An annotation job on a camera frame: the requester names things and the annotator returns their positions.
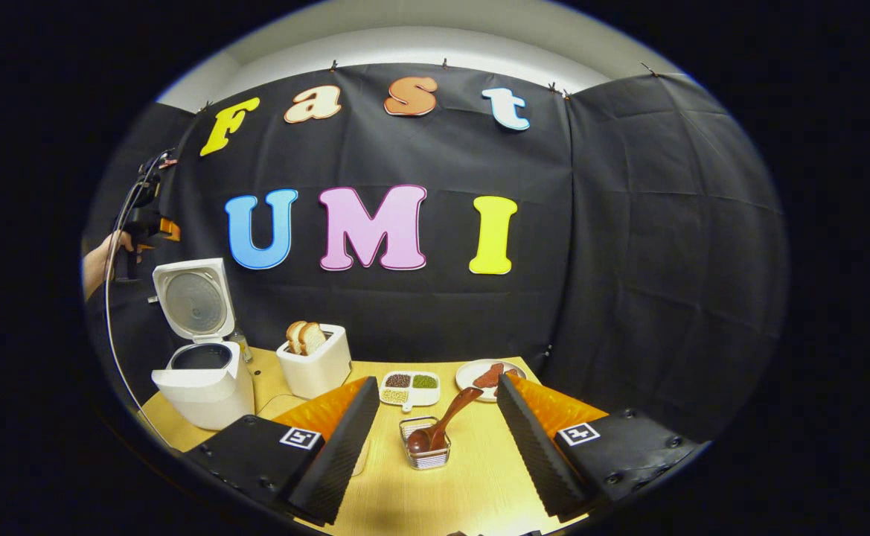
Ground black backdrop cloth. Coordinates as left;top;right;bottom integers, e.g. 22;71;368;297
85;63;789;447

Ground white rice cooker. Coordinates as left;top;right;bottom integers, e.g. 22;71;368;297
151;258;256;431

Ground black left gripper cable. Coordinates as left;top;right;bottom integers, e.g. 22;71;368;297
103;153;175;447

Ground white toaster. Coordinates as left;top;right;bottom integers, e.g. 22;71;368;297
276;324;353;401

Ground brown wooden spoon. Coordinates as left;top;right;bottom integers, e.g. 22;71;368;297
406;386;485;455

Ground white toaster cord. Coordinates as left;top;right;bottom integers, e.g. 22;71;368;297
255;392;298;418

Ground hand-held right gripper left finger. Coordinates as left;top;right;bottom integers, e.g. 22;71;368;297
182;376;381;527

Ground round white plate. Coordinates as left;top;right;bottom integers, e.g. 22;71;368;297
455;359;528;403

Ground red meat slices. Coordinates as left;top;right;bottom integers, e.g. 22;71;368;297
472;363;517;389

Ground clear wire chopstick holder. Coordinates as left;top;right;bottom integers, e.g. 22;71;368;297
398;415;452;470

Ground white divided bean dish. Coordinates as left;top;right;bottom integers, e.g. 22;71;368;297
379;370;441;412

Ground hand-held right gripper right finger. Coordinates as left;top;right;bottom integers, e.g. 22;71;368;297
496;372;703;522

